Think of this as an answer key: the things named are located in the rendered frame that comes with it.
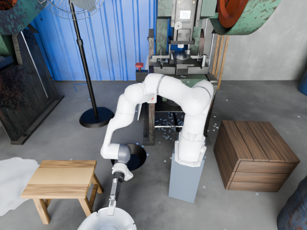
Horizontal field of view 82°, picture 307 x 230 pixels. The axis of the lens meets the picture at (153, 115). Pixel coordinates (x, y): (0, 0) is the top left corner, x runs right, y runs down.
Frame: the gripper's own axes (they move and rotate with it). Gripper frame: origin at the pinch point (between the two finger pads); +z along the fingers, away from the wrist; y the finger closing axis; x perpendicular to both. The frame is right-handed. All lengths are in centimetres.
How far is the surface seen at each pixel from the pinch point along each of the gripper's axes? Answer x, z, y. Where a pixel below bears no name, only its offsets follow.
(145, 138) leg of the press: 13, -80, -26
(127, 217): 8.8, 4.3, -0.3
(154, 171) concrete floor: 21, -44, -29
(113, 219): 2.2, 5.5, -0.2
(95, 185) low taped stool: -18.0, -22.8, -15.8
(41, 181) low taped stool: -41.3, -11.5, 4.4
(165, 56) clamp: 30, -104, 46
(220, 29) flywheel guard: 76, -117, 65
